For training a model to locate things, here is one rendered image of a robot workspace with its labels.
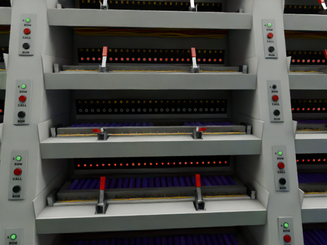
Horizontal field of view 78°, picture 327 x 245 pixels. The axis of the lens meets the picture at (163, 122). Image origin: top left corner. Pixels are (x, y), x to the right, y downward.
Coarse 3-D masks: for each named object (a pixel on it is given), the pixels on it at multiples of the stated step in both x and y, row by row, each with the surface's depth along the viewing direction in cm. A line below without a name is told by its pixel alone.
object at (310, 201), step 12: (300, 156) 74; (312, 156) 74; (324, 156) 74; (300, 168) 74; (312, 168) 74; (300, 180) 67; (312, 180) 67; (324, 180) 67; (300, 192) 55; (312, 192) 63; (324, 192) 61; (300, 204) 55; (312, 204) 57; (324, 204) 57; (312, 216) 56; (324, 216) 56
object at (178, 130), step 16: (64, 128) 58; (80, 128) 59; (96, 128) 59; (112, 128) 59; (128, 128) 60; (144, 128) 60; (160, 128) 60; (176, 128) 60; (192, 128) 61; (208, 128) 61; (224, 128) 61; (240, 128) 62
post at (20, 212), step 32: (32, 0) 58; (64, 0) 70; (64, 32) 70; (32, 64) 55; (32, 96) 54; (64, 96) 69; (32, 128) 53; (0, 160) 52; (32, 160) 52; (64, 160) 69; (0, 192) 51; (32, 192) 52; (0, 224) 50; (32, 224) 51
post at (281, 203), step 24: (240, 0) 70; (264, 0) 62; (240, 48) 70; (264, 72) 59; (240, 96) 70; (264, 96) 58; (288, 96) 59; (264, 120) 58; (288, 120) 58; (264, 144) 57; (288, 144) 57; (264, 168) 56; (288, 168) 56; (288, 192) 56; (288, 216) 55; (264, 240) 56
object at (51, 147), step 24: (48, 120) 58; (240, 120) 70; (48, 144) 53; (72, 144) 54; (96, 144) 54; (120, 144) 55; (144, 144) 55; (168, 144) 55; (192, 144) 56; (216, 144) 56; (240, 144) 57
